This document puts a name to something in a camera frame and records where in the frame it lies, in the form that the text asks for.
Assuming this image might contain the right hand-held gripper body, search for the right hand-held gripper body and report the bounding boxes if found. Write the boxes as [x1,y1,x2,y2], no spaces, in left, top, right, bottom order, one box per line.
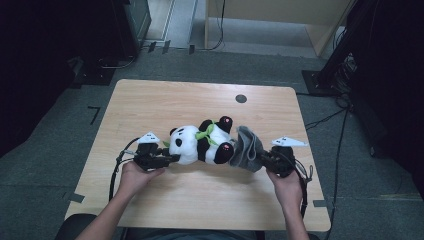
[266,135,310,179]

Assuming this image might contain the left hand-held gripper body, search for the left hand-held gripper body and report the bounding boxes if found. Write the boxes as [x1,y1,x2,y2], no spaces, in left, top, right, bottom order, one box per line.
[133,131,169,172]

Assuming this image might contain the grey terry towel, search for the grey terry towel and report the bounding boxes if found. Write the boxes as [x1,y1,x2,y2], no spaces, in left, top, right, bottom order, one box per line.
[228,125,268,174]

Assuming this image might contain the panda plush toy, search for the panda plush toy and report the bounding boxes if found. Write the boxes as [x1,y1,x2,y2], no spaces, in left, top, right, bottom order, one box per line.
[163,115,236,166]

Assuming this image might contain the person's left hand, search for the person's left hand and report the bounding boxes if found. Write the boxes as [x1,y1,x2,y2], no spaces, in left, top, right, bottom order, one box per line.
[118,161,166,200]

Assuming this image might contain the person's right hand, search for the person's right hand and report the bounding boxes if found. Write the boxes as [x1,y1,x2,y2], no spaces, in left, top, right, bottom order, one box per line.
[265,166,305,209]

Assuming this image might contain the person's dark clothing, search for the person's dark clothing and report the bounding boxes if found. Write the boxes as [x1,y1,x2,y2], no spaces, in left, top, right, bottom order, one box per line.
[125,228,258,240]

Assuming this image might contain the black metal stand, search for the black metal stand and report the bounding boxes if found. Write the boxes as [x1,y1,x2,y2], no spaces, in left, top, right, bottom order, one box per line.
[301,0,371,98]

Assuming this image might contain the black chair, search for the black chair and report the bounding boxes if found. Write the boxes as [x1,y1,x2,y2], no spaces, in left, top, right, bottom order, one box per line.
[54,213,98,240]

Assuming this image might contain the dark equipment cabinet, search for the dark equipment cabinet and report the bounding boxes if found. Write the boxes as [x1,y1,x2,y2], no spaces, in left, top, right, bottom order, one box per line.
[109,0,153,60]

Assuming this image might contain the dark curtain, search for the dark curtain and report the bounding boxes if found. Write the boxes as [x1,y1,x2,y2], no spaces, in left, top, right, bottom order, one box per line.
[346,0,424,189]
[0,0,116,159]

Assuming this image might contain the light wooden cabinet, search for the light wooden cabinet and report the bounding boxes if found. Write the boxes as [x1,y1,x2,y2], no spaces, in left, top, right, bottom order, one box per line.
[203,0,356,58]

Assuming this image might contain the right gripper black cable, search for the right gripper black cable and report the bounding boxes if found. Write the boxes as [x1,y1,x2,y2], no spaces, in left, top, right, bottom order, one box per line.
[285,151,315,219]

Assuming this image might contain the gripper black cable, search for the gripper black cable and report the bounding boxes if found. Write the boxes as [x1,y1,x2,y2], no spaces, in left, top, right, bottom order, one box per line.
[285,151,315,219]
[107,137,141,203]

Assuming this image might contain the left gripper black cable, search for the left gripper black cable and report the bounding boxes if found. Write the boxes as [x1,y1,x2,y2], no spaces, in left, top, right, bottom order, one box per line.
[107,137,141,203]

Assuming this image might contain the long black floor cable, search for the long black floor cable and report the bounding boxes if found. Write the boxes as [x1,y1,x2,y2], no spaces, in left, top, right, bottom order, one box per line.
[323,107,351,240]

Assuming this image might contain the short black floor cable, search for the short black floor cable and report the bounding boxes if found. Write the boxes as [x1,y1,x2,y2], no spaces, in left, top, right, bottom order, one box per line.
[304,108,348,132]

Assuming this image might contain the black floor base plate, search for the black floor base plate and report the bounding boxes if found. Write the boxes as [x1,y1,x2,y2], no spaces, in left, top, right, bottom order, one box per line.
[68,55,118,88]

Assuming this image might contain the tangle of black cables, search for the tangle of black cables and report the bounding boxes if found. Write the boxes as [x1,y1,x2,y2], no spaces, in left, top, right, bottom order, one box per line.
[332,52,358,108]

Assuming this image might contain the thin hanging black cable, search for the thin hanging black cable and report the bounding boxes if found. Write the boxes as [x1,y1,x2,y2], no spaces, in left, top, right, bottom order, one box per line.
[199,0,228,52]

